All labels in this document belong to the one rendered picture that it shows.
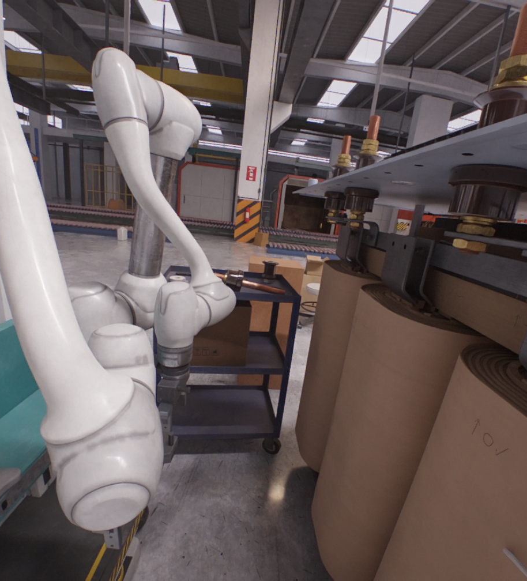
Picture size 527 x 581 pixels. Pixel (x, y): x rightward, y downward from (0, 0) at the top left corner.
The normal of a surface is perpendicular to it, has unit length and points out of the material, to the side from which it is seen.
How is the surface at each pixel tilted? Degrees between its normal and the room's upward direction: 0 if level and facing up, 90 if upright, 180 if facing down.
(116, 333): 5
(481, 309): 90
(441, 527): 90
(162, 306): 81
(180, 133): 106
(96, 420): 35
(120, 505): 98
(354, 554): 90
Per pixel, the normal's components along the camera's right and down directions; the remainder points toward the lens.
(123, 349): 0.58, -0.25
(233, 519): 0.12, -0.95
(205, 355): 0.19, 0.31
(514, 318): -0.99, -0.09
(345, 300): -0.68, 0.14
